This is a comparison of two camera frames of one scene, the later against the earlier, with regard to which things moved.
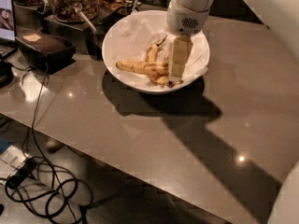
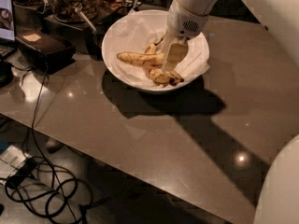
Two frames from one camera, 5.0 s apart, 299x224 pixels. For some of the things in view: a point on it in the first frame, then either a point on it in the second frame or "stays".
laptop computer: x=8 y=45 stays
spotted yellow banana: x=153 y=68 → x=144 y=59
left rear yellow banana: x=151 y=52 stays
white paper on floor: x=10 y=161 stays
